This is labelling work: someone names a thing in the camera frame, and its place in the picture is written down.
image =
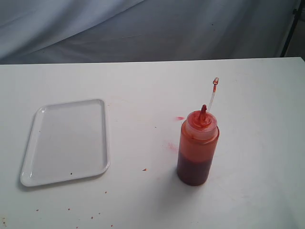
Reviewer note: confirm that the black tripod stand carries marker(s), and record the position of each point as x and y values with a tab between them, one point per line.
297	12

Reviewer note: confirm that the grey backdrop cloth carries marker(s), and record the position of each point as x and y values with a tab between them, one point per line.
79	31

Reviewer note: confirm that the white rectangular plastic tray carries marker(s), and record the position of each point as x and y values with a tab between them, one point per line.
68	141

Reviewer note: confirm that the red sauce squeeze bottle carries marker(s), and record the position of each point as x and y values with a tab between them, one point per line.
198	140

